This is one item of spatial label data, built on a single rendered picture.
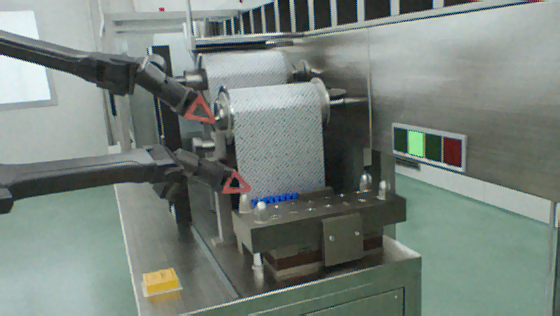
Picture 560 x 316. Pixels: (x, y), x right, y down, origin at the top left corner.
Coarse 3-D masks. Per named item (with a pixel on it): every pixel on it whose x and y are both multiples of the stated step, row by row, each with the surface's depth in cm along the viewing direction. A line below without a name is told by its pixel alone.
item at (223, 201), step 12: (216, 132) 128; (204, 144) 126; (216, 144) 127; (216, 156) 128; (216, 204) 134; (228, 204) 132; (228, 216) 133; (228, 228) 134; (216, 240) 135; (228, 240) 134
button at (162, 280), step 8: (152, 272) 113; (160, 272) 113; (168, 272) 113; (144, 280) 110; (152, 280) 109; (160, 280) 109; (168, 280) 109; (176, 280) 109; (152, 288) 108; (160, 288) 108; (168, 288) 109
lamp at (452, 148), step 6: (444, 138) 97; (450, 138) 95; (444, 144) 97; (450, 144) 95; (456, 144) 94; (444, 150) 97; (450, 150) 96; (456, 150) 94; (444, 156) 98; (450, 156) 96; (456, 156) 94; (444, 162) 98; (450, 162) 96; (456, 162) 94
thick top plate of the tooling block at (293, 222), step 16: (336, 192) 130; (352, 192) 129; (368, 192) 128; (272, 208) 120; (288, 208) 119; (304, 208) 118; (320, 208) 117; (336, 208) 116; (352, 208) 116; (368, 208) 117; (384, 208) 119; (400, 208) 121; (240, 224) 114; (256, 224) 109; (272, 224) 108; (288, 224) 110; (304, 224) 111; (368, 224) 118; (384, 224) 120; (256, 240) 108; (272, 240) 109; (288, 240) 111; (304, 240) 112
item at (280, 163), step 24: (240, 144) 121; (264, 144) 124; (288, 144) 126; (312, 144) 129; (240, 168) 123; (264, 168) 125; (288, 168) 128; (312, 168) 131; (264, 192) 127; (288, 192) 130
